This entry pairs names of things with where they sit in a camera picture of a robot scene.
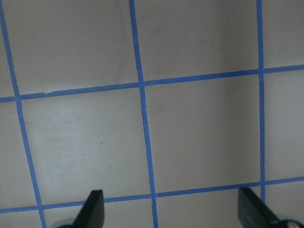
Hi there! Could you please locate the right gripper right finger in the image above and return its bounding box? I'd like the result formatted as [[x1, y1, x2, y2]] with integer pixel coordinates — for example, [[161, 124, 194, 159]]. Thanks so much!
[[237, 188, 280, 228]]

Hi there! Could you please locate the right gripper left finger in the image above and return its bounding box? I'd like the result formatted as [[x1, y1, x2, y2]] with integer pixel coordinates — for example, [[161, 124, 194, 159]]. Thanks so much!
[[72, 190, 105, 228]]

